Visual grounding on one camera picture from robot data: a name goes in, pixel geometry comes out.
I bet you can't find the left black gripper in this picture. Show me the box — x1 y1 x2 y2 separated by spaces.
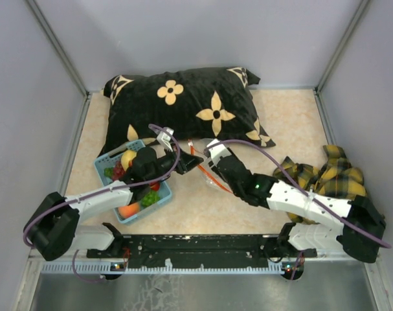
146 143 203 184

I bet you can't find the clear zip top bag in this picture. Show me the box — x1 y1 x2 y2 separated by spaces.
188 139 232 194

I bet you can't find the black flower pattern pillow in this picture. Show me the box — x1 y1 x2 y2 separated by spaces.
100 67 275 154

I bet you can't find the orange peach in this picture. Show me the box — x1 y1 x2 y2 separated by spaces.
118 202 140 219

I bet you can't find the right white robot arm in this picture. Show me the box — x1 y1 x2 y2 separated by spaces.
212 154 386 263

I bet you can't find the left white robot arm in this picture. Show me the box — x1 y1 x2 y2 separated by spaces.
23 147 203 261

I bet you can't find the red strawberry bunch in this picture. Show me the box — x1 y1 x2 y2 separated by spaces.
150 182 161 192

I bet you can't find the green grape bunch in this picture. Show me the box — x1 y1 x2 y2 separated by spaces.
140 190 160 208

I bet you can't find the purple grape bunch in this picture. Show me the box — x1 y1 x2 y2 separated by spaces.
111 161 125 181

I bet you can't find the light blue plastic basket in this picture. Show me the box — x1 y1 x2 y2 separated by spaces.
93 140 172 224

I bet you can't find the yellow black plaid cloth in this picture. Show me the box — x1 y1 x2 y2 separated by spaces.
273 144 385 227

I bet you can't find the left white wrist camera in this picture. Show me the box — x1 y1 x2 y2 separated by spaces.
155 127 174 152

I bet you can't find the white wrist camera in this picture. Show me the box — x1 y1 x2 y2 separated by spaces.
155 127 174 152
204 139 232 166

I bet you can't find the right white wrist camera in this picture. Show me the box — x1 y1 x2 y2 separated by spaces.
204 139 232 166

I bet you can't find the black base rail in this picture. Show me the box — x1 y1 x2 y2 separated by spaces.
87 235 317 279

